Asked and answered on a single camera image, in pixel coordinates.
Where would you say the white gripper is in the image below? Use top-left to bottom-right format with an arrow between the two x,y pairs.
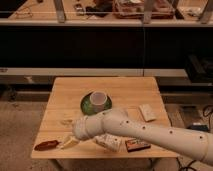
58,113 -> 104,149

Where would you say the red chili pepper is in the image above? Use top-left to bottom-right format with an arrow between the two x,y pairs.
34,140 -> 59,151

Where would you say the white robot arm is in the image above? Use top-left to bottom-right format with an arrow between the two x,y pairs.
71,108 -> 213,166

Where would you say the white ceramic cup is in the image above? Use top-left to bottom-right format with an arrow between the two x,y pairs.
89,91 -> 107,113

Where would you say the green plate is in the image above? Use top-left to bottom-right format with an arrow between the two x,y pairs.
80,93 -> 112,116

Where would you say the white tube package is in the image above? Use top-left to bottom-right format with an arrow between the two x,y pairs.
93,134 -> 122,152

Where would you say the brown chocolate bar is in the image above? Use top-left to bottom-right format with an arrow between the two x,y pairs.
125,139 -> 151,152

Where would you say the white wrapped packet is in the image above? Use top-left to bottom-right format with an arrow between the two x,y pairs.
139,104 -> 156,122

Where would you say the wooden table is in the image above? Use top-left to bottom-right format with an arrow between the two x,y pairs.
30,76 -> 181,171

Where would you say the background shelf with clutter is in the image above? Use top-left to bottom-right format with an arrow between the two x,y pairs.
0,0 -> 213,27

